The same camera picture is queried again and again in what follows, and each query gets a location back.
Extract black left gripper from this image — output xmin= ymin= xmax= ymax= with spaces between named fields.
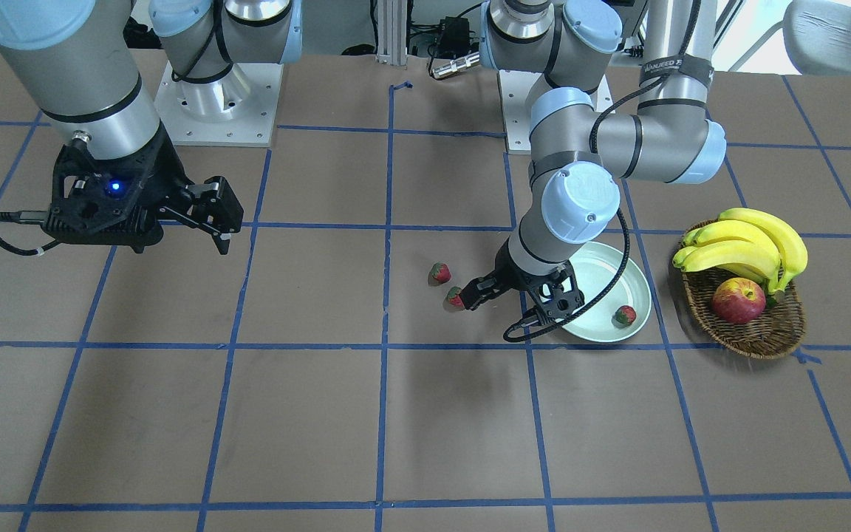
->
xmin=462 ymin=240 xmax=553 ymax=310

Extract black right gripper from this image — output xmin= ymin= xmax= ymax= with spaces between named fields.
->
xmin=129 ymin=122 xmax=244 ymax=256

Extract red strawberry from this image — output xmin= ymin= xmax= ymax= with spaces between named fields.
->
xmin=428 ymin=262 xmax=452 ymax=286
xmin=445 ymin=286 xmax=464 ymax=309
xmin=612 ymin=305 xmax=638 ymax=327

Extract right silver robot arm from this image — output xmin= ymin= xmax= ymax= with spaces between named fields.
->
xmin=0 ymin=1 xmax=303 ymax=256

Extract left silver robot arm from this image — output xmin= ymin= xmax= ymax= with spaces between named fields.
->
xmin=459 ymin=1 xmax=726 ymax=310

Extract light green plate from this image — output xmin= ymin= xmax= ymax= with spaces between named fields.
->
xmin=544 ymin=240 xmax=652 ymax=344

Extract black power adapter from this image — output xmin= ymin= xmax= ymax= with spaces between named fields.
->
xmin=435 ymin=16 xmax=471 ymax=58

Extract red apple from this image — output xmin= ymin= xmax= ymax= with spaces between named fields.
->
xmin=710 ymin=277 xmax=766 ymax=324

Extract yellow banana bunch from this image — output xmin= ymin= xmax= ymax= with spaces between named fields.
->
xmin=671 ymin=208 xmax=808 ymax=296

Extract brown wicker basket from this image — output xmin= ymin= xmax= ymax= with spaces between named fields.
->
xmin=676 ymin=219 xmax=807 ymax=359

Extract white chair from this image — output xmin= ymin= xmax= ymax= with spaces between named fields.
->
xmin=730 ymin=1 xmax=851 ymax=77

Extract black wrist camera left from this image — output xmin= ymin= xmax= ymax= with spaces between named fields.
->
xmin=529 ymin=262 xmax=585 ymax=326

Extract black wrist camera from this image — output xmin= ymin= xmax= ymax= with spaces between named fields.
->
xmin=43 ymin=140 xmax=163 ymax=253
xmin=529 ymin=262 xmax=585 ymax=326

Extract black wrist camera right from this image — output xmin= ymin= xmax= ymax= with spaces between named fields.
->
xmin=43 ymin=140 xmax=163 ymax=253

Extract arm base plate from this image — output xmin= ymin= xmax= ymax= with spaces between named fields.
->
xmin=154 ymin=64 xmax=284 ymax=148
xmin=499 ymin=70 xmax=612 ymax=155

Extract aluminium frame post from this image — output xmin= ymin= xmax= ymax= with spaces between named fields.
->
xmin=374 ymin=0 xmax=410 ymax=68

